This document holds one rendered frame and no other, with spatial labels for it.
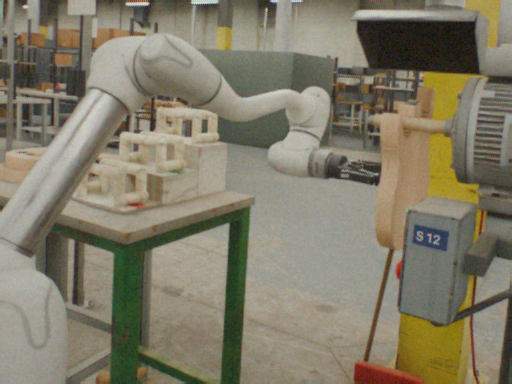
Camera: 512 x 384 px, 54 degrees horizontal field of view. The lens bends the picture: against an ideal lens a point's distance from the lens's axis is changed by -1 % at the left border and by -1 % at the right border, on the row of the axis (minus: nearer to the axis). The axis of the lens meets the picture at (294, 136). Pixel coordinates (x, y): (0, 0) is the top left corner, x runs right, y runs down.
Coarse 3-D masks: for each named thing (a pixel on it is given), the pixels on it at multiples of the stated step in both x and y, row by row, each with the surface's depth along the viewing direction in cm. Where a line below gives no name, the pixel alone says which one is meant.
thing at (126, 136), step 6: (126, 132) 164; (126, 138) 162; (132, 138) 161; (138, 138) 160; (144, 138) 159; (150, 138) 157; (156, 138) 156; (162, 138) 156; (144, 144) 159; (150, 144) 157; (156, 144) 156
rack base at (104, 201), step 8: (96, 192) 159; (112, 192) 160; (72, 200) 151; (80, 200) 150; (88, 200) 149; (96, 200) 149; (104, 200) 150; (112, 200) 151; (152, 200) 154; (104, 208) 144; (112, 208) 142; (120, 208) 143; (128, 208) 143; (136, 208) 144; (144, 208) 147
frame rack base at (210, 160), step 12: (168, 144) 172; (192, 144) 168; (204, 144) 170; (168, 156) 172; (192, 156) 167; (204, 156) 167; (216, 156) 173; (192, 168) 167; (204, 168) 168; (216, 168) 173; (204, 180) 169; (216, 180) 174; (204, 192) 169; (216, 192) 175
